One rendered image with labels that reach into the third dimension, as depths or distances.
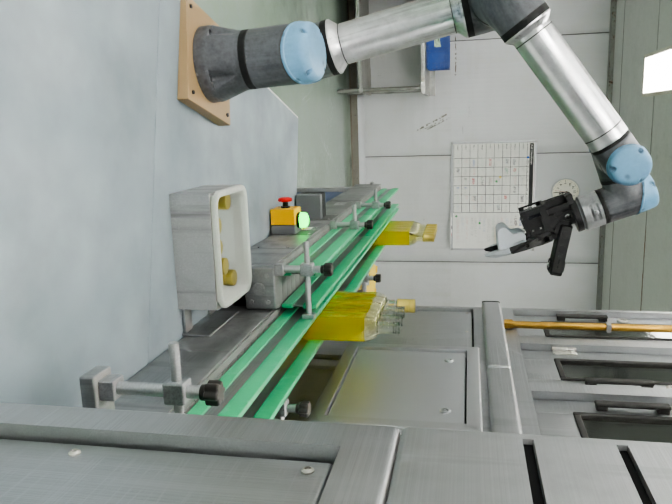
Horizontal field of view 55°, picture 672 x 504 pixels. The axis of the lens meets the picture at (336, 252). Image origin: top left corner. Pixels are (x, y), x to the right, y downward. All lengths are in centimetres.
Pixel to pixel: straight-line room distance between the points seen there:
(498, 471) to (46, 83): 73
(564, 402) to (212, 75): 102
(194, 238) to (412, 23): 61
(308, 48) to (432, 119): 604
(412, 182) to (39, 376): 660
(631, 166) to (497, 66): 606
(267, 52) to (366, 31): 23
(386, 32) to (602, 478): 109
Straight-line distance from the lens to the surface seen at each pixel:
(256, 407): 119
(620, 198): 145
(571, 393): 156
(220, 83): 133
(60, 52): 98
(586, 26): 742
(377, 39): 140
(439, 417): 134
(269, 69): 130
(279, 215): 179
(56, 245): 94
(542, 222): 143
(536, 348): 186
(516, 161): 730
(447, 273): 748
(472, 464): 47
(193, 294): 125
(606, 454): 50
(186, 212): 122
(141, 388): 81
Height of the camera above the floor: 129
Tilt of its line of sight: 11 degrees down
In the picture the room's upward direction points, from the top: 90 degrees clockwise
